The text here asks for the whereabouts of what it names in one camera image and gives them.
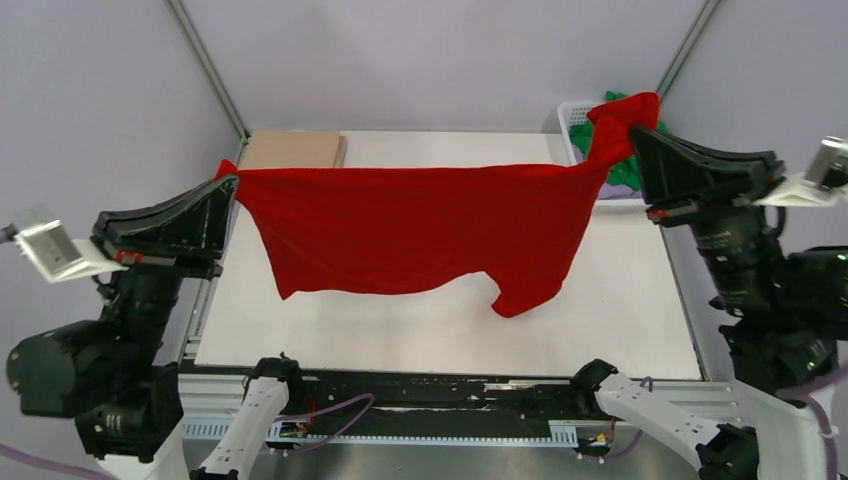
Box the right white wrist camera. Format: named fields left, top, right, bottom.
left=754, top=136, right=847, bottom=208

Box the white plastic basket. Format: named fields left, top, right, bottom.
left=556, top=100, right=645, bottom=211

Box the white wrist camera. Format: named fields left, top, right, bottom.
left=754, top=136, right=847, bottom=208
left=1, top=205, right=127, bottom=283

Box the aluminium frame post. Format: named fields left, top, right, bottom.
left=655, top=0, right=724, bottom=99
left=164, top=0, right=250, bottom=145

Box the right aluminium frame post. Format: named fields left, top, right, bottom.
left=655, top=0, right=724, bottom=99

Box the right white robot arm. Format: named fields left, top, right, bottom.
left=570, top=127, right=847, bottom=479

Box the green t shirt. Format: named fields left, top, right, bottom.
left=565, top=91, right=666, bottom=191

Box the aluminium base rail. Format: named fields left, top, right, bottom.
left=179, top=369, right=741, bottom=424

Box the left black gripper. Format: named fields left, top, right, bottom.
left=91, top=163, right=239, bottom=363

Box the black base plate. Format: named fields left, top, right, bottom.
left=282, top=370, right=611, bottom=439

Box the left aluminium frame post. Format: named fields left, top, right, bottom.
left=164, top=0, right=250, bottom=145

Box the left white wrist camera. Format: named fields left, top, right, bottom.
left=1, top=205, right=127, bottom=283

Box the folded beige t shirt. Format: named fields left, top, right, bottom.
left=239, top=129, right=348, bottom=170

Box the red t shirt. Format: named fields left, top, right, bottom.
left=214, top=91, right=662, bottom=320

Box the lilac t shirt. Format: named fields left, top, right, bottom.
left=598, top=183, right=642, bottom=200

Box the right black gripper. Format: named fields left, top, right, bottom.
left=619, top=119, right=774, bottom=308

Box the white slotted cable duct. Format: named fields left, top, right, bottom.
left=182, top=417, right=579, bottom=446

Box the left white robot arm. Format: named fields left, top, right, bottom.
left=2, top=174, right=307, bottom=479

